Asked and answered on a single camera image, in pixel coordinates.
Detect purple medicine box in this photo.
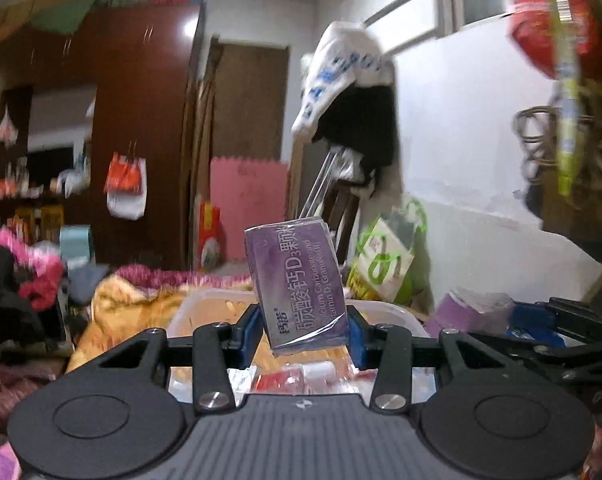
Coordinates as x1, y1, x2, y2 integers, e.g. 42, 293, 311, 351
245, 217, 349, 356

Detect white plastic laundry basket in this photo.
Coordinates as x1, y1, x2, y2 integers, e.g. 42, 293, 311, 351
167, 289, 435, 404

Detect green white shopping bag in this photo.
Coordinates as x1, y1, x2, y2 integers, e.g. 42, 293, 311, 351
347, 196, 427, 306

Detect yellow patterned blanket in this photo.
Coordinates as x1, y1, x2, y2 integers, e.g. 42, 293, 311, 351
66, 274, 212, 373

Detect pink foam mat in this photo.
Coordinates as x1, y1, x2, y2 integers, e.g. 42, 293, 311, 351
210, 157, 288, 261

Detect orange white hanging bag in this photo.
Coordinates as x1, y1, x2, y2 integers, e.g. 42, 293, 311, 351
103, 153, 147, 221

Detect teal cardboard box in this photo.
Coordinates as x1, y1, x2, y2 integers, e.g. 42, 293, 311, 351
59, 224, 94, 270

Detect pink floral quilt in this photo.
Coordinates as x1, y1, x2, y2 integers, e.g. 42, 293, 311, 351
0, 228, 64, 312

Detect white hanging jacket blue letters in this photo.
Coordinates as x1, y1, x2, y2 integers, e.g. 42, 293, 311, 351
291, 22, 393, 141

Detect brown wooden door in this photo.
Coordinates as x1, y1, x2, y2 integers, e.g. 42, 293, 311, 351
212, 42, 289, 159

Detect dark red wooden wardrobe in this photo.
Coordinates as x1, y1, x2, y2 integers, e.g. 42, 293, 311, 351
0, 2, 205, 270

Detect red hanging plastic bag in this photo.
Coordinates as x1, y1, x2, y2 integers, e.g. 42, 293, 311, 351
510, 0, 602, 80

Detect coiled cable on wall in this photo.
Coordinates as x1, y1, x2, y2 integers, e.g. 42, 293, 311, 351
512, 104, 602, 191

